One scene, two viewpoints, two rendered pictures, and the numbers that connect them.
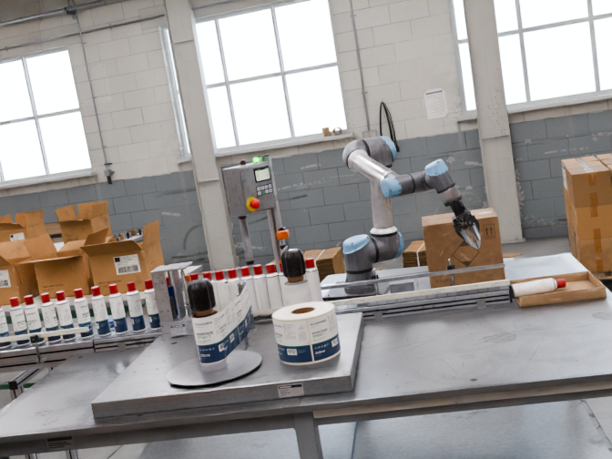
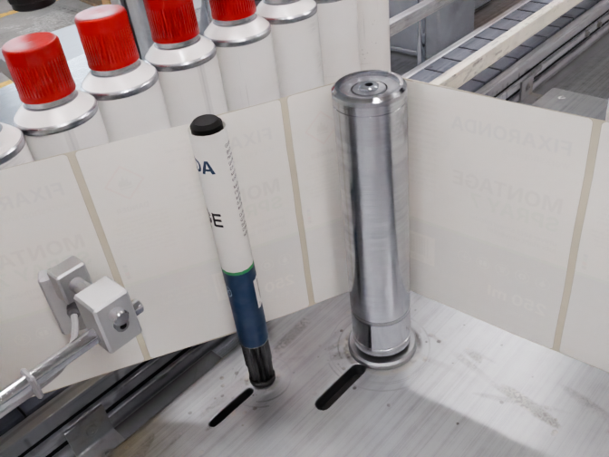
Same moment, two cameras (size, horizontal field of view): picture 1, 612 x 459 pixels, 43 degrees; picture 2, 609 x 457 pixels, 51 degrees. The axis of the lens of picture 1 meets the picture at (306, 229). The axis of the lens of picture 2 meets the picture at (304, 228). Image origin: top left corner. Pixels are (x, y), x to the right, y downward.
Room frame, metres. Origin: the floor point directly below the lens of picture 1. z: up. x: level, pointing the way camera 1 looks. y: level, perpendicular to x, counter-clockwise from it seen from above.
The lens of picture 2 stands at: (2.63, 0.52, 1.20)
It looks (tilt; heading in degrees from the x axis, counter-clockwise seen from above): 36 degrees down; 309
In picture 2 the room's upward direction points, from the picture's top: 8 degrees counter-clockwise
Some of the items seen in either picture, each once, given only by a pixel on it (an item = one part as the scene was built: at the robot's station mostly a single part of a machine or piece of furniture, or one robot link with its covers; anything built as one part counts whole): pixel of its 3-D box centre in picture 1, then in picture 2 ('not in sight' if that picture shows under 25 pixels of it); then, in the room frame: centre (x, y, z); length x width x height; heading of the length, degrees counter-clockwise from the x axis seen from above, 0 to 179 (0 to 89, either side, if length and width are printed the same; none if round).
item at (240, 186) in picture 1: (249, 188); not in sight; (3.05, 0.19, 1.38); 0.17 x 0.10 x 0.19; 136
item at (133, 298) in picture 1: (135, 307); not in sight; (3.05, 0.73, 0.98); 0.05 x 0.05 x 0.20
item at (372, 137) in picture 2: (246, 306); (376, 233); (2.78, 0.26, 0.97); 0.05 x 0.05 x 0.19
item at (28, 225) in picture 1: (19, 233); not in sight; (7.05, 2.60, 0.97); 0.42 x 0.39 x 0.37; 160
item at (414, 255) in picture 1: (440, 253); not in sight; (7.29, -1.24, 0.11); 0.65 x 0.54 x 0.22; 70
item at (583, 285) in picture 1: (555, 288); not in sight; (2.80, -0.89, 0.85); 0.30 x 0.26 x 0.04; 81
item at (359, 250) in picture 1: (358, 251); not in sight; (3.27, -0.21, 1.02); 0.13 x 0.12 x 0.14; 112
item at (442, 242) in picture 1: (462, 248); not in sight; (3.16, -0.63, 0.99); 0.30 x 0.24 x 0.27; 81
